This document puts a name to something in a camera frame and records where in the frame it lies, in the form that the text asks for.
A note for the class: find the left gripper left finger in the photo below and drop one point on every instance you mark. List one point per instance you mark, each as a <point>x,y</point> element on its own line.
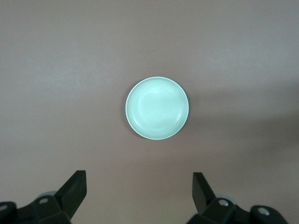
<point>63,200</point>

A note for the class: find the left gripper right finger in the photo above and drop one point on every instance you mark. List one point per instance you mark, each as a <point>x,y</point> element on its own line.
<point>208,205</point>

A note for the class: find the brown table cover mat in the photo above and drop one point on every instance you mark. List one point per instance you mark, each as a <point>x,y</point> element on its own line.
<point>70,93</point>

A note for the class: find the pale green round plate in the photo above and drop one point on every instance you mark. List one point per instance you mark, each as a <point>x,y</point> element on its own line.
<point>157,108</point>

